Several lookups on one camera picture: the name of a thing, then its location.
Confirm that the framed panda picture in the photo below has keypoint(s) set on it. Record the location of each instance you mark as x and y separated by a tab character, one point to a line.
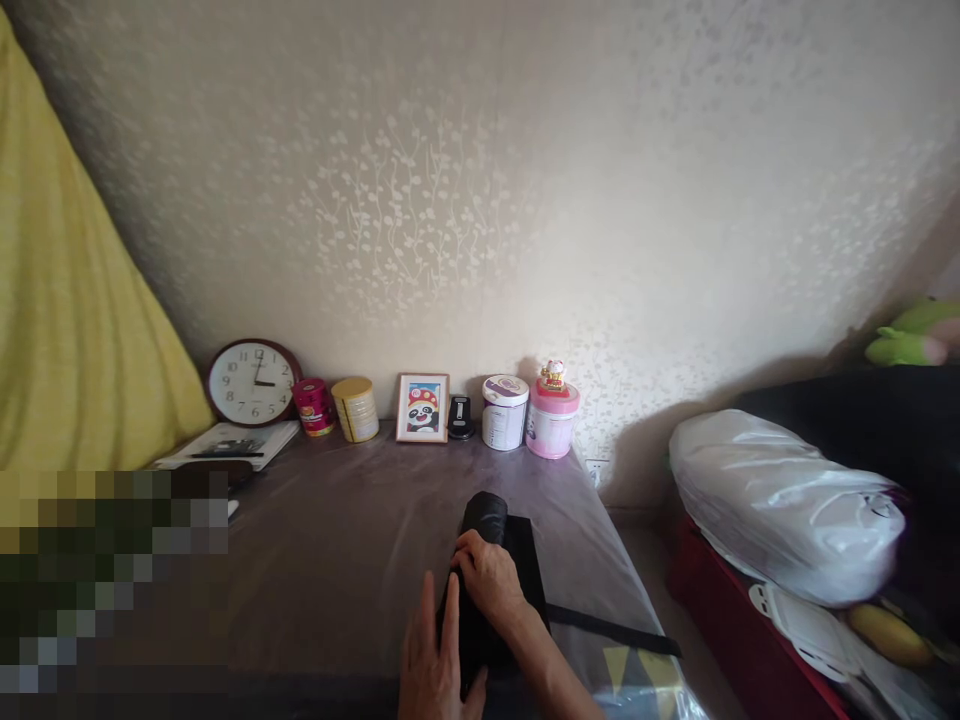
422	409

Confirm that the grey table cover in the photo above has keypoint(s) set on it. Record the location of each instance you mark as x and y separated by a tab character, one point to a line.
337	540

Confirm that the green plush toy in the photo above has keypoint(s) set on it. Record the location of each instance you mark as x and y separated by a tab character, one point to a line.
911	334

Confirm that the person's left middle finger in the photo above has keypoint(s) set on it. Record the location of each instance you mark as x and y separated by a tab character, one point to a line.
424	604

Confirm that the yellow curtain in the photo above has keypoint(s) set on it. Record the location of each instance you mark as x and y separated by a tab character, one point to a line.
67	322

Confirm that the white wall socket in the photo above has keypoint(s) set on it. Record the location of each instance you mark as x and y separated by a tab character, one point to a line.
597	471

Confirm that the lucky cat figurine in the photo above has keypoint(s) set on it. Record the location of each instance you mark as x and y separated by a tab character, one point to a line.
553	375

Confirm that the person's left hand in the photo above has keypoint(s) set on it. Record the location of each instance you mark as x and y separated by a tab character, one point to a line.
431	675

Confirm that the plastic wrapped yellow package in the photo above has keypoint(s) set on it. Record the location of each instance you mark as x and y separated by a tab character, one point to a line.
649	690

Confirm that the white plastic container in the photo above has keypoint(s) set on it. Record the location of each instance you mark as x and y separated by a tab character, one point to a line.
806	630

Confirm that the gold tin can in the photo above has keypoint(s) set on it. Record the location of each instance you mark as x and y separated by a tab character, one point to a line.
355	409

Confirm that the person's left index finger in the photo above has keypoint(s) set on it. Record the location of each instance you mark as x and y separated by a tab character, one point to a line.
449	611

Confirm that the small red tin can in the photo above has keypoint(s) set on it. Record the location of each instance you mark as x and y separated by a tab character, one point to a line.
315	409

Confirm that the person's left thumb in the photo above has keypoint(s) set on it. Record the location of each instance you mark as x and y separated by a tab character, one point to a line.
475	684

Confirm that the pink lidded canister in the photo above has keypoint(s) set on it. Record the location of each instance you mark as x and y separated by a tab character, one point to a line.
552	424

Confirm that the yellow fruit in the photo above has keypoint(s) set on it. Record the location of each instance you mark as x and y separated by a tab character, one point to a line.
889	636

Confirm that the round brown wall clock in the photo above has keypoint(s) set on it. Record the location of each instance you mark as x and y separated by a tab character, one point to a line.
251	382

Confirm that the red box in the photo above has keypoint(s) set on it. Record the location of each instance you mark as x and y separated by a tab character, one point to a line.
720	622

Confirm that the small black device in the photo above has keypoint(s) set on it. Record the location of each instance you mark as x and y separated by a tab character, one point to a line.
460	421

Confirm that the person's right hand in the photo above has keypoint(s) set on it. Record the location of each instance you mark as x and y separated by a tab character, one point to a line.
495	574

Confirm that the black pen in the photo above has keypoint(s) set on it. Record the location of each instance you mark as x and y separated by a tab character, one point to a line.
225	453

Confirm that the white can with purple label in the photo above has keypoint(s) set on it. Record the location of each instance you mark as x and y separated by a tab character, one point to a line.
505	412

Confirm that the person's right fingers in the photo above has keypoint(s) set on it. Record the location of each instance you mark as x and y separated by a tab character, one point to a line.
466	553

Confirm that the white paper stack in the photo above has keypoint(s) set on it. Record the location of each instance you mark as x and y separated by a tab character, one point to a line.
240	442

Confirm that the black fabric bundle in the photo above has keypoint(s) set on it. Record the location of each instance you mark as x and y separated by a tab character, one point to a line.
484	517

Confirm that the white plastic bag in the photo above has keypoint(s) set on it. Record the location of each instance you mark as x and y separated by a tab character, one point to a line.
780	502

